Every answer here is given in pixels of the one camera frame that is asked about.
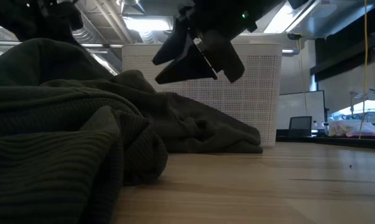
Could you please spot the long light tube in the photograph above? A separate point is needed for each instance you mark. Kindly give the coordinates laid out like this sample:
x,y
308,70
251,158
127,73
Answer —
x,y
288,51

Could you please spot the black ceiling camera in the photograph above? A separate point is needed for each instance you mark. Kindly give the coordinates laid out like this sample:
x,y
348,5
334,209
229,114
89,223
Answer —
x,y
294,36

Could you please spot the bright ceiling light panel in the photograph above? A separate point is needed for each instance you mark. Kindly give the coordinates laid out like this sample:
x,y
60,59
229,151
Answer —
x,y
147,23

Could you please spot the black table edge rail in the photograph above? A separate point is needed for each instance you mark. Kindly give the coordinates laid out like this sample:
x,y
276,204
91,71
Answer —
x,y
346,143

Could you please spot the white perforated plastic basket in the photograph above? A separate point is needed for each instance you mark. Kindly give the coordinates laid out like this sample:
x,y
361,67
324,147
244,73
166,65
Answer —
x,y
253,102

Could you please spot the white plastic bag clutter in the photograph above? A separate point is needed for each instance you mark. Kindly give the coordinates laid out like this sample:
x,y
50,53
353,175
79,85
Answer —
x,y
346,128

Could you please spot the white board panel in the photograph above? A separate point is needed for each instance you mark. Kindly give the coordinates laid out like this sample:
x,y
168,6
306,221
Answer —
x,y
299,105

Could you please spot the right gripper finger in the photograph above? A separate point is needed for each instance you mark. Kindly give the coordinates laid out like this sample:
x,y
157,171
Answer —
x,y
173,43
193,68

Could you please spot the black office chair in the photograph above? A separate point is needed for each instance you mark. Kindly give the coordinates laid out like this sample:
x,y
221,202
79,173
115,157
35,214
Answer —
x,y
300,126

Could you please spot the dark green knitted sweater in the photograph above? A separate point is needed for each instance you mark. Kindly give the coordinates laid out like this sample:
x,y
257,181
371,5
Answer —
x,y
50,124

